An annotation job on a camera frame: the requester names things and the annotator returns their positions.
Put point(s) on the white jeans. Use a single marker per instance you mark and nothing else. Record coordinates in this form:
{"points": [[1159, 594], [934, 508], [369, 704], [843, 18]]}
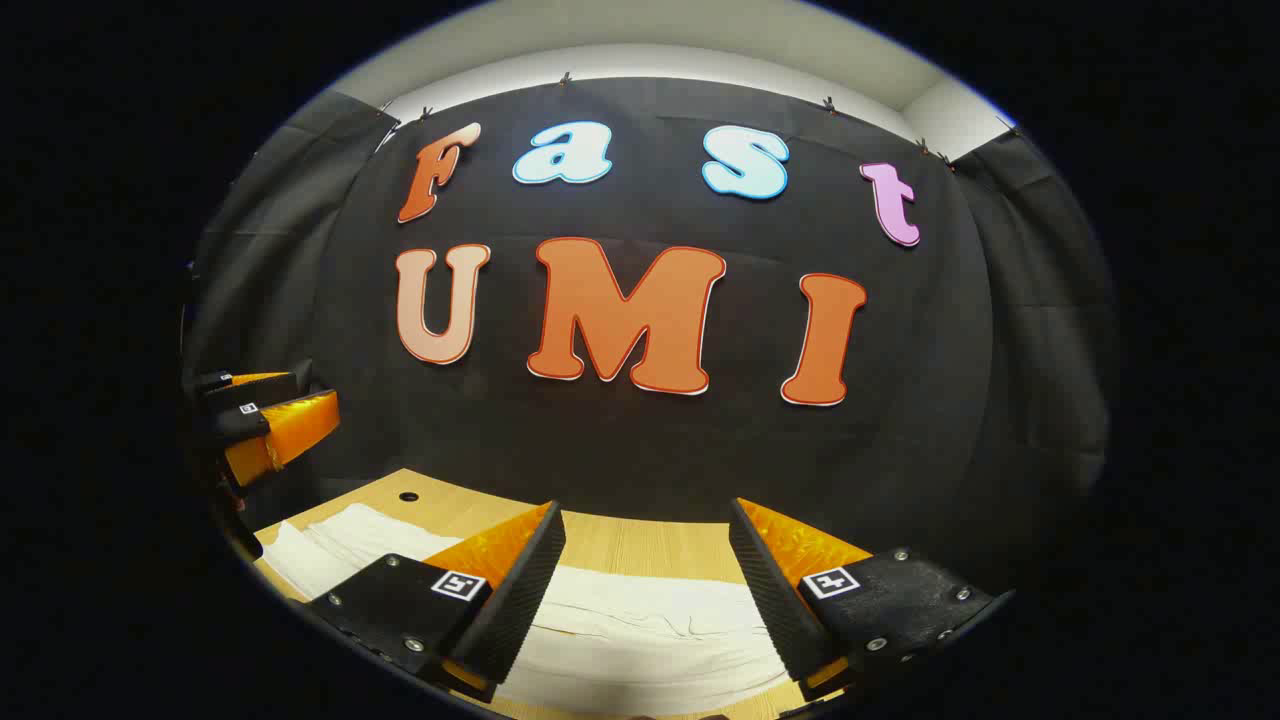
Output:
{"points": [[640, 650]]}

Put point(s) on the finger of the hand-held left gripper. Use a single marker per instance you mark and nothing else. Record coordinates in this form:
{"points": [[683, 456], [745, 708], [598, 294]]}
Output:
{"points": [[240, 422], [255, 392]]}

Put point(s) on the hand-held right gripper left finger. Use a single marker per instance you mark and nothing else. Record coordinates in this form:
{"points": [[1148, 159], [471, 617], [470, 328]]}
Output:
{"points": [[520, 600]]}

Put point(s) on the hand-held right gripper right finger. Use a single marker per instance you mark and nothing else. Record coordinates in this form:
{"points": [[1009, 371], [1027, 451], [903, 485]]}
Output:
{"points": [[775, 600]]}

